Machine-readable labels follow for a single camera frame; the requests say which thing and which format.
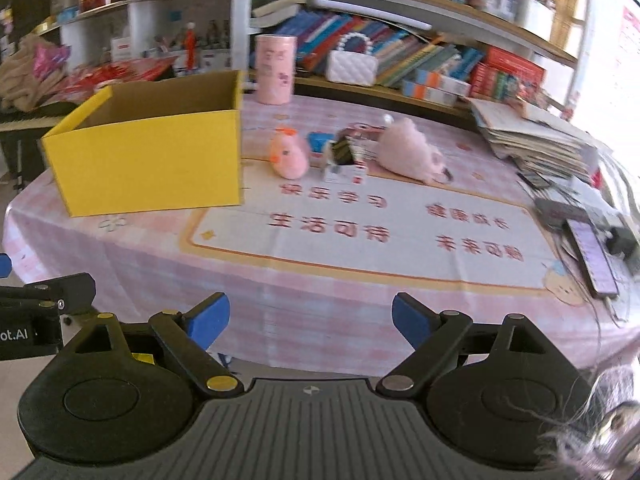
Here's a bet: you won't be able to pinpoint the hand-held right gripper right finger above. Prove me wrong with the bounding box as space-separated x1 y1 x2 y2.
376 292 556 399

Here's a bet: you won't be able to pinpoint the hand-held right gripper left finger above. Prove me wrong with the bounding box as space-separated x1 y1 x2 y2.
60 292 244 399

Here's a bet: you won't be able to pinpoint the yellow cardboard box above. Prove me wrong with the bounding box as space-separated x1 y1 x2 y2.
41 70 246 218

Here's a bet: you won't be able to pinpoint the small white printed box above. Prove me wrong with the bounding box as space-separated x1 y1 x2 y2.
322 152 368 186

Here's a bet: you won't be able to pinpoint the pink fluffy plush toy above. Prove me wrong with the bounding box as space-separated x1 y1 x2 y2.
375 116 448 183

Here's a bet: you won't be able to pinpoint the pink plush chick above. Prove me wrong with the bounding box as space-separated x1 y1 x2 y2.
269 127 311 179

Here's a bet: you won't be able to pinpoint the blue plastic packet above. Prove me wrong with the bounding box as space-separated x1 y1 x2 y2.
306 131 335 156

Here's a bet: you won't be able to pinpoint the dark phone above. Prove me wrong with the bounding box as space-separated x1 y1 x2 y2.
535 197 601 231

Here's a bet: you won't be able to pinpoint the small black phone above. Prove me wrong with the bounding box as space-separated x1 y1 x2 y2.
517 172 551 191

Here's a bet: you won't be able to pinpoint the beige plush cloth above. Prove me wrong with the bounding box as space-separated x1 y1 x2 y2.
0 34 68 111

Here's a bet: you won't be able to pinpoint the phone with lit screen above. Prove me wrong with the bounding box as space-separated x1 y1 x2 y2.
562 219 621 297

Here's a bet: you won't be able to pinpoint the grey fluffy strands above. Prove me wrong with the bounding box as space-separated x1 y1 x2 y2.
540 335 640 480

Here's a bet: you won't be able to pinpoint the pink foil wrapper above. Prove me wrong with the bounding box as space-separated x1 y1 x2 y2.
32 42 71 78

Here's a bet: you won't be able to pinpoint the stack of papers and booklets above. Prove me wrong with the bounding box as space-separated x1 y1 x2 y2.
470 97 613 178

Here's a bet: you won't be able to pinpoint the pile of red paper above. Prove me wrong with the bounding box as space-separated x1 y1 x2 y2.
55 56 178 101

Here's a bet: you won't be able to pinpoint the white quilted handbag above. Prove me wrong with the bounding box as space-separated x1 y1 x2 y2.
326 31 379 87

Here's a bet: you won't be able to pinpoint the pink cylinder tin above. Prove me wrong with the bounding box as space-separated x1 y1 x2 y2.
255 34 297 106

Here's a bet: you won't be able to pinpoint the red book set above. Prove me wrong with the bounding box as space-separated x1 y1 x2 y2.
470 45 547 106

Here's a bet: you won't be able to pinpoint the desk organizer with pens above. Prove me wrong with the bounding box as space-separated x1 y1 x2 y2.
142 20 233 71

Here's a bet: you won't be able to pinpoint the row of colourful books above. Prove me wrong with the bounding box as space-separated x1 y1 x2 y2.
272 7 486 88

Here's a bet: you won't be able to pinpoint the red tassel ornament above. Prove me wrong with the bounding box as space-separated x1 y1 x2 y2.
182 22 198 68

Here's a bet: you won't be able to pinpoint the white wooden bookshelf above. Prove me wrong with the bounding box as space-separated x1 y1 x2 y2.
30 0 596 126

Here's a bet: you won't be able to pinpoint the white rolled paper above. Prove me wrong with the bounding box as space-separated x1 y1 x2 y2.
320 0 433 31

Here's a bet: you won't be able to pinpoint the beige flat book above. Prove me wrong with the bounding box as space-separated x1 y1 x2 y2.
250 0 307 28

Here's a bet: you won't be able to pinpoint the white pen holder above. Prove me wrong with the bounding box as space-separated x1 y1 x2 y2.
515 0 556 36

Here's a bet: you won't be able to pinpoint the pink wall poster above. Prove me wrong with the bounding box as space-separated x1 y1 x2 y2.
617 5 640 96

